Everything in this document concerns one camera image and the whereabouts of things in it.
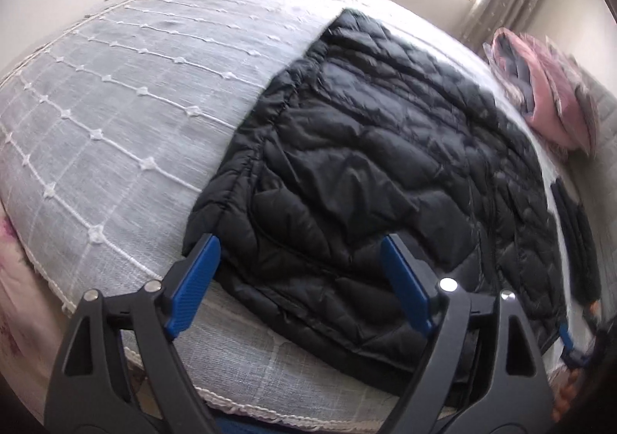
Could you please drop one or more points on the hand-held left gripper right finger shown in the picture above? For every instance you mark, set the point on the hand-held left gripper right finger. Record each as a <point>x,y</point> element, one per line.
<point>405,280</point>

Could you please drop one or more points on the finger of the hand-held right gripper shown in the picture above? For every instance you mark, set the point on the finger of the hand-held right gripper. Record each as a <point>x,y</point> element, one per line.
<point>568,340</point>

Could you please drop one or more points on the person's right hand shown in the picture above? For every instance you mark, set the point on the person's right hand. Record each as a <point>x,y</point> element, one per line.
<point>568,393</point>

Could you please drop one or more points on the black quilted puffer jacket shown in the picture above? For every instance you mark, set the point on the black quilted puffer jacket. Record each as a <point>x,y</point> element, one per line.
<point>366,149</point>

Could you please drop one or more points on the grey padded headboard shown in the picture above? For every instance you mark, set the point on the grey padded headboard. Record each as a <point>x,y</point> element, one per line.
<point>605,111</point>

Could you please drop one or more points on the blue cloth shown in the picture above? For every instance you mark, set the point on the blue cloth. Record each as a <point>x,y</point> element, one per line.
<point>299,427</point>

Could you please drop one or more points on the large pink velvet pillow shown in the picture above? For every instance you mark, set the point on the large pink velvet pillow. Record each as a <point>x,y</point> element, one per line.
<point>554,96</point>

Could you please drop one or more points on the grey checked bedspread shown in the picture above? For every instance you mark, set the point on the grey checked bedspread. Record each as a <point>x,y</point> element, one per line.
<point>135,125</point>

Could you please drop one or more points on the pink floral bed sheet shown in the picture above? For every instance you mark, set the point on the pink floral bed sheet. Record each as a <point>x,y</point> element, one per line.
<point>21,299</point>

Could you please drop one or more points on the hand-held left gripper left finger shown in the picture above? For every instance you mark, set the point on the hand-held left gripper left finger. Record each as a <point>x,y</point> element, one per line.
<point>193,284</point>

